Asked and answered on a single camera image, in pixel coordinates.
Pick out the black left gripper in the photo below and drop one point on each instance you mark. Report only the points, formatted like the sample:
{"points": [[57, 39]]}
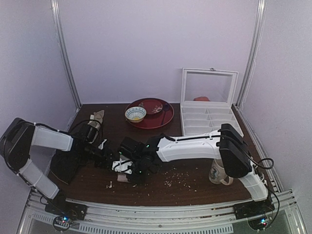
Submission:
{"points": [[103, 156]]}

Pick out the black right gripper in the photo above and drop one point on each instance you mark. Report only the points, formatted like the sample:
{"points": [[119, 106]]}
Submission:
{"points": [[131, 174]]}

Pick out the pink and cream underwear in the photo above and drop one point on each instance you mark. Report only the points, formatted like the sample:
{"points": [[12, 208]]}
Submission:
{"points": [[122, 178]]}

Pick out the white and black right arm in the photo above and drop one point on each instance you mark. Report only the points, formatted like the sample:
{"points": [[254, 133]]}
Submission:
{"points": [[224, 144]]}

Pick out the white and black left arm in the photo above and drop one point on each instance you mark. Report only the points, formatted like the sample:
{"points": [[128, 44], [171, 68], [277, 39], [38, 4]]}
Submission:
{"points": [[72, 150]]}

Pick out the beige crumpled cloth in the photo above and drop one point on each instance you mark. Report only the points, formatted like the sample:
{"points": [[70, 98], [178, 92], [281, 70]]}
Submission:
{"points": [[96, 119]]}

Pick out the black striped garment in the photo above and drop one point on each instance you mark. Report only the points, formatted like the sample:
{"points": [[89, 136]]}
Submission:
{"points": [[64, 165]]}

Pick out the red round lacquer tray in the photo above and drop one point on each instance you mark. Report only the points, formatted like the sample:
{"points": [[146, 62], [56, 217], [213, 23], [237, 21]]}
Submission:
{"points": [[152, 121]]}

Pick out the yellow and blue patterned bowl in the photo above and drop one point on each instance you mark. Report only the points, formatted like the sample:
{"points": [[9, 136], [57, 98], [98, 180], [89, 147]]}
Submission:
{"points": [[135, 114]]}

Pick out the small red floral dish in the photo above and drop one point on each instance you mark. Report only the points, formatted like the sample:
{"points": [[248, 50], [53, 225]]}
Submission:
{"points": [[151, 106]]}

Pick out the purple spoon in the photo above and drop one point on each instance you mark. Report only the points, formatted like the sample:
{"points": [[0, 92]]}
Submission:
{"points": [[165, 109]]}

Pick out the beige mug with blue design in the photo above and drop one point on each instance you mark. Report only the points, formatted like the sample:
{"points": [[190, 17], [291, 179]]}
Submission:
{"points": [[217, 174]]}

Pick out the red object behind box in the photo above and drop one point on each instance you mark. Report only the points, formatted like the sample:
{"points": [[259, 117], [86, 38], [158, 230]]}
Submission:
{"points": [[202, 98]]}

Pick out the white compartment box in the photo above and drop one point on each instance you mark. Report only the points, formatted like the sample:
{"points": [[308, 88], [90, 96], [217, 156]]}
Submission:
{"points": [[199, 117]]}

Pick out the aluminium front rail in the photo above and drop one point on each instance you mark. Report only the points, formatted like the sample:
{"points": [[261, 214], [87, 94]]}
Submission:
{"points": [[215, 218]]}

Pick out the left aluminium frame post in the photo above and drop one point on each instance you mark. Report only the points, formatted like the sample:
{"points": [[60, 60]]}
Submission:
{"points": [[64, 53]]}

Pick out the aluminium frame post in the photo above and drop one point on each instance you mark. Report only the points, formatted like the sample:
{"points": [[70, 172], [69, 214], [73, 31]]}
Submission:
{"points": [[258, 27], [64, 53]]}

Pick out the right aluminium frame post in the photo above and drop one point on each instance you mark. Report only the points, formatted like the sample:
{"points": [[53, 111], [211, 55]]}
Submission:
{"points": [[258, 27]]}

